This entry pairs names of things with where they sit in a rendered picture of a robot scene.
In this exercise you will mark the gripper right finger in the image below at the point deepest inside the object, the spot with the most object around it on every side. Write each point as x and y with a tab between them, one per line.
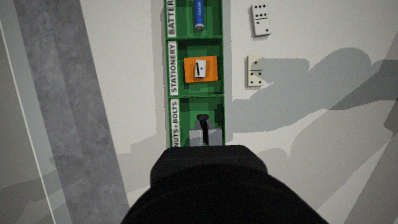
213	136

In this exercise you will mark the green rack of labelled bins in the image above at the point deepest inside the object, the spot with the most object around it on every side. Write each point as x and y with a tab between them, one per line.
186	101

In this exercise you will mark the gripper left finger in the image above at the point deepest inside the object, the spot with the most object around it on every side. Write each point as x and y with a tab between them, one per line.
196	135

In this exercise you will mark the white domino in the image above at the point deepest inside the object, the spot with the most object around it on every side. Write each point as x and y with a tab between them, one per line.
260	19
255	70

